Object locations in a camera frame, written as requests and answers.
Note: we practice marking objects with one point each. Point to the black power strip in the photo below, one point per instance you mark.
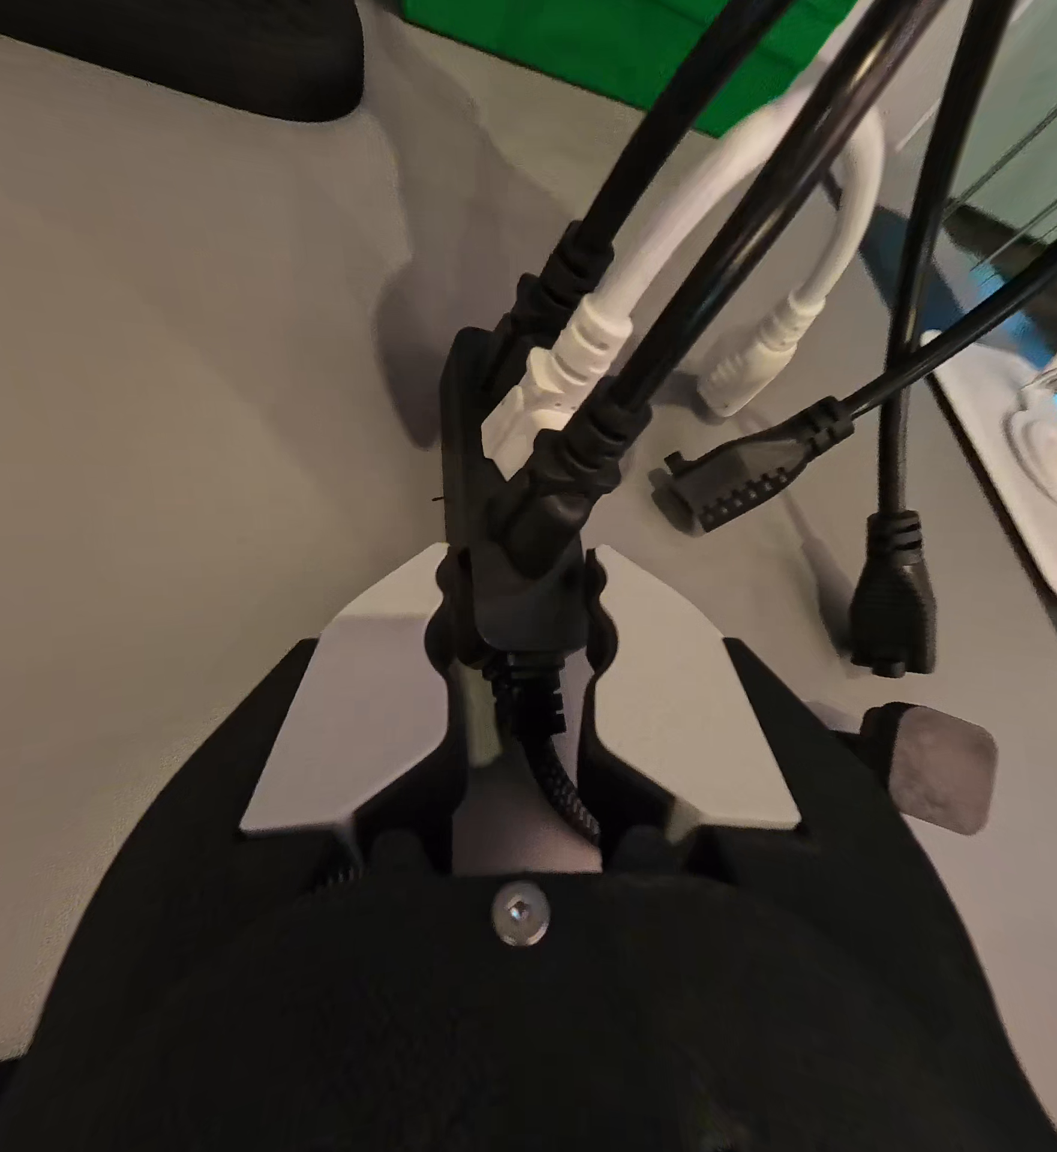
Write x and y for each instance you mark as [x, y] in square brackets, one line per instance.
[470, 502]

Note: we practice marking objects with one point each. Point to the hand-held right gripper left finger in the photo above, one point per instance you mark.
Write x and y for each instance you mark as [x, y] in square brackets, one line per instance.
[356, 722]

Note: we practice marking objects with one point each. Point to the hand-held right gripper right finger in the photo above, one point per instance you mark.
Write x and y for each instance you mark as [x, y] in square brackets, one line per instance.
[670, 702]

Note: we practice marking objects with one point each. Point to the flat black grey-faced plug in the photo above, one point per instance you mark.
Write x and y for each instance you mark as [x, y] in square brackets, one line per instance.
[935, 766]

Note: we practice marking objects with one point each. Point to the green plastic bin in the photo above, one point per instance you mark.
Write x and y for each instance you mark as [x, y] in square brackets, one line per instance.
[539, 46]

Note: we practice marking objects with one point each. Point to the white tray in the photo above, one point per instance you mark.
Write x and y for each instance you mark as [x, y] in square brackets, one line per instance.
[987, 450]

